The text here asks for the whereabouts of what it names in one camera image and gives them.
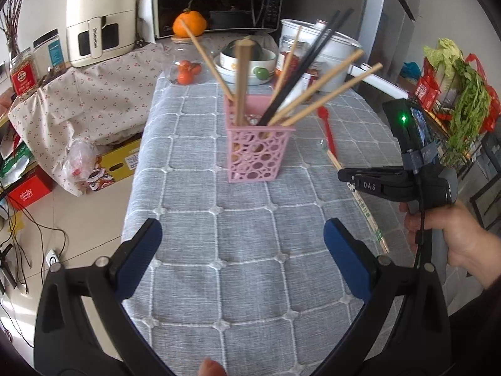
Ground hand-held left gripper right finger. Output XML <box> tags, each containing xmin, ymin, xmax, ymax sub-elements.
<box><xmin>313</xmin><ymin>217</ymin><xmax>458</xmax><ymax>376</ymax></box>

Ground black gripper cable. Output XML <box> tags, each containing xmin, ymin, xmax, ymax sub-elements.
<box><xmin>414</xmin><ymin>172</ymin><xmax>428</xmax><ymax>272</ymax></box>

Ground cream air fryer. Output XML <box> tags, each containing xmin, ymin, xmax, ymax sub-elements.
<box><xmin>66</xmin><ymin>0</ymin><xmax>138</xmax><ymax>68</ymax></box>

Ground black floor cables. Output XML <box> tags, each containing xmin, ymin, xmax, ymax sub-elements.
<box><xmin>0</xmin><ymin>186</ymin><xmax>72</xmax><ymax>296</ymax></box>

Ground clear bag of red items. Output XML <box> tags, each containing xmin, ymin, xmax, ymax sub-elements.
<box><xmin>63</xmin><ymin>138</ymin><xmax>103</xmax><ymax>183</ymax></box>

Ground small red tomato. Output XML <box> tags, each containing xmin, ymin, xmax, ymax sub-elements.
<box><xmin>178</xmin><ymin>61</ymin><xmax>195</xmax><ymax>85</ymax></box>

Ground grey checked tablecloth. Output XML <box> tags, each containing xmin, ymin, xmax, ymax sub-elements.
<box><xmin>121</xmin><ymin>74</ymin><xmax>416</xmax><ymax>376</ymax></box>

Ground glass jar red contents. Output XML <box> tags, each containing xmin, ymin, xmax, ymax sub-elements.
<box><xmin>274</xmin><ymin>35</ymin><xmax>326</xmax><ymax>85</ymax></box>

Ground wooden chopstick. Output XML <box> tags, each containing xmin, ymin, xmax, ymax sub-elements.
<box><xmin>324</xmin><ymin>148</ymin><xmax>390</xmax><ymax>254</ymax></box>
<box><xmin>270</xmin><ymin>62</ymin><xmax>384</xmax><ymax>127</ymax></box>
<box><xmin>268</xmin><ymin>48</ymin><xmax>365</xmax><ymax>124</ymax></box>
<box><xmin>180</xmin><ymin>19</ymin><xmax>235</xmax><ymax>102</ymax></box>
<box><xmin>272</xmin><ymin>25</ymin><xmax>303</xmax><ymax>97</ymax></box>

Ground green white packet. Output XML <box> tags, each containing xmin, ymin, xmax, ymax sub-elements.
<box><xmin>0</xmin><ymin>140</ymin><xmax>34</xmax><ymax>189</ymax></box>

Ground orange fruit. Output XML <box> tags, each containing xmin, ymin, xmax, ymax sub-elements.
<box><xmin>172</xmin><ymin>0</ymin><xmax>207</xmax><ymax>37</ymax></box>

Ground white charger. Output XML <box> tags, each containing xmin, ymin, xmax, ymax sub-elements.
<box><xmin>43</xmin><ymin>248</ymin><xmax>62</xmax><ymax>271</ymax></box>

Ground red plastic bag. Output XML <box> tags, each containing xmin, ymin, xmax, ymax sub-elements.
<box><xmin>464</xmin><ymin>53</ymin><xmax>501</xmax><ymax>134</ymax></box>

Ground person's left hand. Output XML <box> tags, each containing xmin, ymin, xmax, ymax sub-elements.
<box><xmin>199</xmin><ymin>358</ymin><xmax>228</xmax><ymax>376</ymax></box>

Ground pale green lettuce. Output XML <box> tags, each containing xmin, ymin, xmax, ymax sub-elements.
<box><xmin>424</xmin><ymin>38</ymin><xmax>465</xmax><ymax>72</ymax></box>

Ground clear glass jar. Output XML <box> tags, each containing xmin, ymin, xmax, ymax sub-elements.
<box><xmin>166</xmin><ymin>34</ymin><xmax>204</xmax><ymax>86</ymax></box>

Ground green leafy vegetable bunch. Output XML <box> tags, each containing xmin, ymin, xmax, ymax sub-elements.
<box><xmin>444</xmin><ymin>60</ymin><xmax>496</xmax><ymax>167</ymax></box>

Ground dark-lined white bowl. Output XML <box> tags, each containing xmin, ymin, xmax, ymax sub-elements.
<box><xmin>219</xmin><ymin>38</ymin><xmax>264</xmax><ymax>70</ymax></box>

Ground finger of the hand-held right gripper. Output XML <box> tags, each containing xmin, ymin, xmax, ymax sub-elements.
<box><xmin>337</xmin><ymin>166</ymin><xmax>410</xmax><ymax>184</ymax></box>

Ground red box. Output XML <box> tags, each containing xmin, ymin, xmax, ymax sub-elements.
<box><xmin>7</xmin><ymin>174</ymin><xmax>54</xmax><ymax>209</ymax></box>

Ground person's right forearm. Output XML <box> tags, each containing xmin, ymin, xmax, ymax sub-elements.
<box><xmin>479</xmin><ymin>231</ymin><xmax>501</xmax><ymax>294</ymax></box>

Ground person's right hand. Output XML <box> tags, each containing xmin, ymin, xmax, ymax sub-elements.
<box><xmin>404</xmin><ymin>201</ymin><xmax>496</xmax><ymax>283</ymax></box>

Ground red plastic spoon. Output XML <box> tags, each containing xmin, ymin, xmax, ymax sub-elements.
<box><xmin>316</xmin><ymin>105</ymin><xmax>338</xmax><ymax>155</ymax></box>

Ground red label glass jar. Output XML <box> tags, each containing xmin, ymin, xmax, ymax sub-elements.
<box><xmin>9</xmin><ymin>47</ymin><xmax>40</xmax><ymax>101</ymax></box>

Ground thick wooden utensil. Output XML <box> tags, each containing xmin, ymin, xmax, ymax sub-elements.
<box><xmin>234</xmin><ymin>38</ymin><xmax>256</xmax><ymax>127</ymax></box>

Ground bare twig bundle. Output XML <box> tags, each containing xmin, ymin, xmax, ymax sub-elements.
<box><xmin>0</xmin><ymin>0</ymin><xmax>38</xmax><ymax>59</ymax></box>

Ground grey refrigerator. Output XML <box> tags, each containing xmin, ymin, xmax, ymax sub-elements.
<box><xmin>366</xmin><ymin>0</ymin><xmax>426</xmax><ymax>87</ymax></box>

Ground red snack packet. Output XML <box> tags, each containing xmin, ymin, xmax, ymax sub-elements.
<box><xmin>414</xmin><ymin>66</ymin><xmax>442</xmax><ymax>111</ymax></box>

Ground blue plastic bag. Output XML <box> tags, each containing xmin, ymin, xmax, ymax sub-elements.
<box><xmin>401</xmin><ymin>61</ymin><xmax>424</xmax><ymax>81</ymax></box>

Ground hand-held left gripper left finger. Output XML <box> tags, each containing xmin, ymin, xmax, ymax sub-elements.
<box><xmin>33</xmin><ymin>217</ymin><xmax>163</xmax><ymax>376</ymax></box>

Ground yellow cardboard box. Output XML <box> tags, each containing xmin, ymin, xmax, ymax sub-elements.
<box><xmin>84</xmin><ymin>136</ymin><xmax>144</xmax><ymax>193</ymax></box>

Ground white electric pot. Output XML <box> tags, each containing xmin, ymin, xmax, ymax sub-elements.
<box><xmin>280</xmin><ymin>18</ymin><xmax>410</xmax><ymax>99</ymax></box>

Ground pink perforated utensil holder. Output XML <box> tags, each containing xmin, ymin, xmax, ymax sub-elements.
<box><xmin>224</xmin><ymin>95</ymin><xmax>295</xmax><ymax>184</ymax></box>

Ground clear canister dark label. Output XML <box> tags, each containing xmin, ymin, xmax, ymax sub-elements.
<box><xmin>32</xmin><ymin>29</ymin><xmax>65</xmax><ymax>76</ymax></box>

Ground cherry print cloth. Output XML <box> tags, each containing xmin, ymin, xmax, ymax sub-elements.
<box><xmin>8</xmin><ymin>40</ymin><xmax>175</xmax><ymax>197</ymax></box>

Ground black chopstick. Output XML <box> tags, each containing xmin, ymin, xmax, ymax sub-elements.
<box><xmin>264</xmin><ymin>7</ymin><xmax>355</xmax><ymax>125</ymax></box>
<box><xmin>258</xmin><ymin>10</ymin><xmax>342</xmax><ymax>126</ymax></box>

